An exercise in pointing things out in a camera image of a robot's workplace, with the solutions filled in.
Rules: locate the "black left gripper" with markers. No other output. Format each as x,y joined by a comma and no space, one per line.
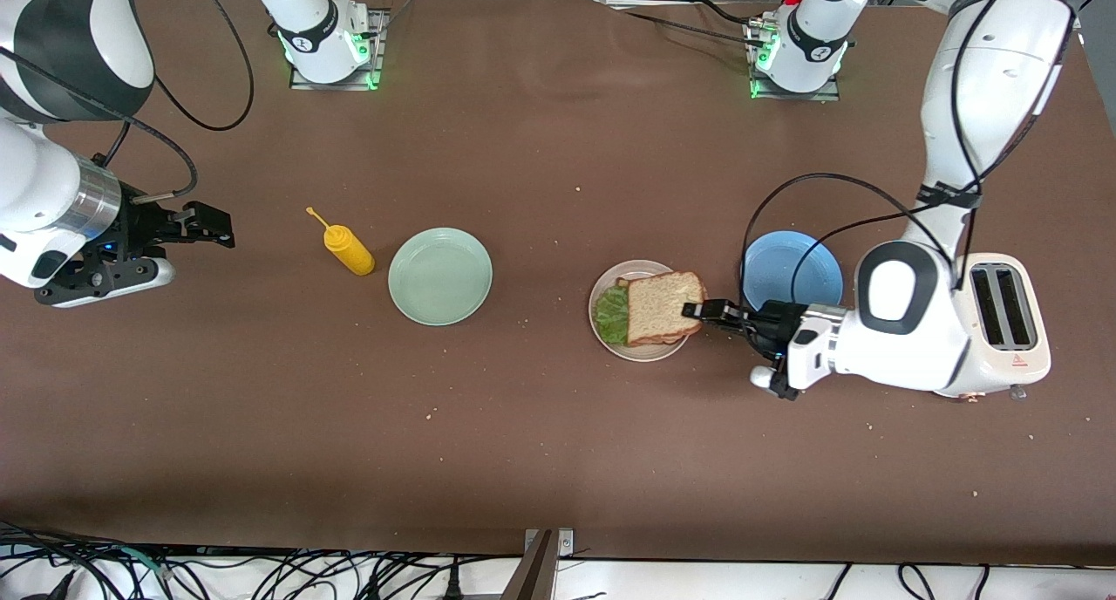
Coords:
772,323

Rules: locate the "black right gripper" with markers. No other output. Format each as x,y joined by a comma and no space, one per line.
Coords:
139,228

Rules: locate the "brown bread slice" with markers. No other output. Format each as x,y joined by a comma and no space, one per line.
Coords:
658,308

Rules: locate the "green lettuce leaf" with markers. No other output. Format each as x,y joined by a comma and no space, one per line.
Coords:
612,317

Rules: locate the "yellow squeeze bottle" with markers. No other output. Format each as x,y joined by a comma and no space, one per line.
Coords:
351,255

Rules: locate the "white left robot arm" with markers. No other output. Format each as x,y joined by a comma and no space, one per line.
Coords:
994,77

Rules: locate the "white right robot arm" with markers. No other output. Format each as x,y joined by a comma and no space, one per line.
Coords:
314,33

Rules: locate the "blue plate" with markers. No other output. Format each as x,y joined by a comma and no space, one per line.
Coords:
785,264

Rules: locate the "beige plate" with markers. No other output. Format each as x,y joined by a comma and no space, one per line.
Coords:
645,354

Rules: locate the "mint green plate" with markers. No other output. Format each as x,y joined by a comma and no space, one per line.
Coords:
440,277

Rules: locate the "white toaster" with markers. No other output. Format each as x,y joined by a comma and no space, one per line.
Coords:
994,364

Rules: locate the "dark metal pole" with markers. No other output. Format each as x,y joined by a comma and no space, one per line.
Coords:
532,578

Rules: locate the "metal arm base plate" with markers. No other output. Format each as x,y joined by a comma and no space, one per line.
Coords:
380,51
828,95

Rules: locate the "silver table edge bracket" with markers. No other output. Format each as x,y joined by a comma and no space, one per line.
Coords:
565,543

